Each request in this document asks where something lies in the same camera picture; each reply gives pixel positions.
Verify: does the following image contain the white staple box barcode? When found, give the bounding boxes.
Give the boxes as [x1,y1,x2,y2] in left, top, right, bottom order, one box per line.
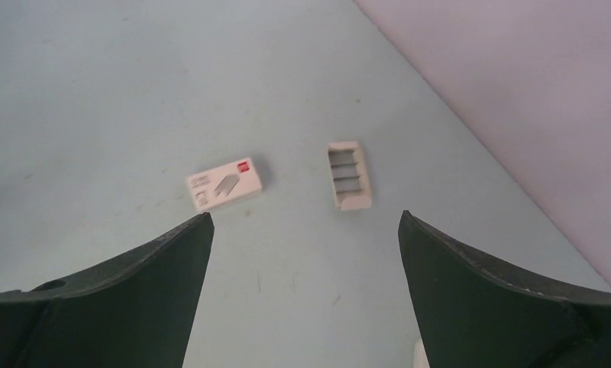
[327,141,373,211]

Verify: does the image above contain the grey white stapler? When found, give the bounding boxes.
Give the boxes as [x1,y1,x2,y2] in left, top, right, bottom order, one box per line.
[412,338,430,368]

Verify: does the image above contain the small white staple box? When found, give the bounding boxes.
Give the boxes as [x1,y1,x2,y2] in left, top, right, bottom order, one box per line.
[186,157,263,213]

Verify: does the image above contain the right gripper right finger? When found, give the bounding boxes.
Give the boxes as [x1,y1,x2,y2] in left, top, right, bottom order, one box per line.
[398,212,611,367]

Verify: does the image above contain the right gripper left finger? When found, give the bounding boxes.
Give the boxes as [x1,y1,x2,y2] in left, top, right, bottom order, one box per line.
[0,213,215,367]

